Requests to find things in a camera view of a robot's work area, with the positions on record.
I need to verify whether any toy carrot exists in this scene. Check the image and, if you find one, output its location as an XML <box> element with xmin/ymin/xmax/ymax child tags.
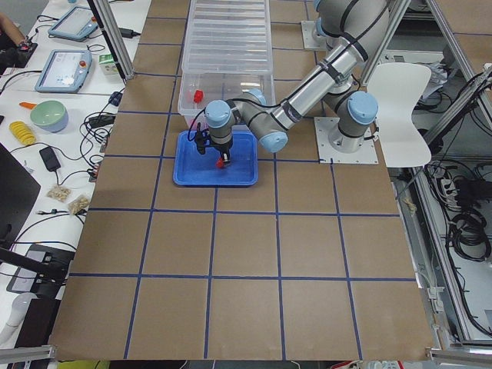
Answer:
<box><xmin>19</xmin><ymin>101</ymin><xmax>37</xmax><ymax>110</ymax></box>

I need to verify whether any green white carton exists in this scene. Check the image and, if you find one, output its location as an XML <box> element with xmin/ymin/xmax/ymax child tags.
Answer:
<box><xmin>98</xmin><ymin>54</ymin><xmax>119</xmax><ymax>75</ymax></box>

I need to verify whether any aluminium frame post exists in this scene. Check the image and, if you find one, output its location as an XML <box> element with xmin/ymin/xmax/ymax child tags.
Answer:
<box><xmin>87</xmin><ymin>0</ymin><xmax>135</xmax><ymax>81</ymax></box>

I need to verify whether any black power adapter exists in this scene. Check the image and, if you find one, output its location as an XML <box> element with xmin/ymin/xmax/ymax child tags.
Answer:
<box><xmin>39</xmin><ymin>146</ymin><xmax>61</xmax><ymax>172</ymax></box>

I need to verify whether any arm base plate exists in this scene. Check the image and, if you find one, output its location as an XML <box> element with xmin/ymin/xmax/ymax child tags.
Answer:
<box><xmin>314</xmin><ymin>117</ymin><xmax>378</xmax><ymax>165</ymax></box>
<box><xmin>301</xmin><ymin>21</ymin><xmax>326</xmax><ymax>51</ymax></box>

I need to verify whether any grey teach pendant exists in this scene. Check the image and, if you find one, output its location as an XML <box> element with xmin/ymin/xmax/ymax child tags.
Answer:
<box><xmin>48</xmin><ymin>6</ymin><xmax>98</xmax><ymax>42</ymax></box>
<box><xmin>35</xmin><ymin>49</ymin><xmax>92</xmax><ymax>94</ymax></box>

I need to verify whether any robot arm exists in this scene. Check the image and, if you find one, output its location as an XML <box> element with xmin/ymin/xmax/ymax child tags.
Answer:
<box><xmin>316</xmin><ymin>0</ymin><xmax>389</xmax><ymax>55</ymax></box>
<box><xmin>191</xmin><ymin>0</ymin><xmax>389</xmax><ymax>164</ymax></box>

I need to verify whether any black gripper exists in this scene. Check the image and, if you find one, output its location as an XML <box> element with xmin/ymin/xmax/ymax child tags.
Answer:
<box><xmin>210</xmin><ymin>134</ymin><xmax>233</xmax><ymax>163</ymax></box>

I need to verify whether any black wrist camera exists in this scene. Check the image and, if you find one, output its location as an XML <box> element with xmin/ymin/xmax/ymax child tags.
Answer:
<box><xmin>187</xmin><ymin>123</ymin><xmax>210</xmax><ymax>155</ymax></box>

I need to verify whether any green bowl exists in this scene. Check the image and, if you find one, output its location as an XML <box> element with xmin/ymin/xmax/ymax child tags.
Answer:
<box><xmin>30</xmin><ymin>100</ymin><xmax>68</xmax><ymax>133</ymax></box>

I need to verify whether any blue plastic tray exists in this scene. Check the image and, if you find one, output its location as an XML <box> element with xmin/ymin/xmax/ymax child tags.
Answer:
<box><xmin>173</xmin><ymin>130</ymin><xmax>258</xmax><ymax>187</ymax></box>

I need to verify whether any snack bag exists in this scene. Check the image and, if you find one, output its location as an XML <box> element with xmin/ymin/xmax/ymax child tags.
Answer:
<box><xmin>68</xmin><ymin>194</ymin><xmax>91</xmax><ymax>215</ymax></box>
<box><xmin>46</xmin><ymin>184</ymin><xmax>71</xmax><ymax>203</ymax></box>

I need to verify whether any clear plastic box lid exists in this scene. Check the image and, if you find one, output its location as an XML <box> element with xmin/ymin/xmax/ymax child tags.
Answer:
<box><xmin>181</xmin><ymin>1</ymin><xmax>273</xmax><ymax>75</ymax></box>

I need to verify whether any yellow toy corn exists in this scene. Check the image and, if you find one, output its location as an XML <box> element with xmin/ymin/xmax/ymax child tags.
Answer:
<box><xmin>8</xmin><ymin>121</ymin><xmax>37</xmax><ymax>146</ymax></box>

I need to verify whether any clear plastic storage box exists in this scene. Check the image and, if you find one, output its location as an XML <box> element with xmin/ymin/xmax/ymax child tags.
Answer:
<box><xmin>178</xmin><ymin>73</ymin><xmax>275</xmax><ymax>125</ymax></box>

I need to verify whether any white plastic chair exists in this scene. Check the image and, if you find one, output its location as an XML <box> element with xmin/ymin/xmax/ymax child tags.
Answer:
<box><xmin>367</xmin><ymin>62</ymin><xmax>431</xmax><ymax>168</ymax></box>

